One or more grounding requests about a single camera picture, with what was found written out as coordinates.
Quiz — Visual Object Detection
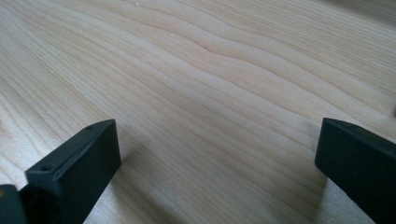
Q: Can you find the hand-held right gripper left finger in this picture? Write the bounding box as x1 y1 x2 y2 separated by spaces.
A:
19 119 122 224

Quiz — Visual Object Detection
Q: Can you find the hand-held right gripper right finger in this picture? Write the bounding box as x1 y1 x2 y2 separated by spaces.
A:
314 117 396 224

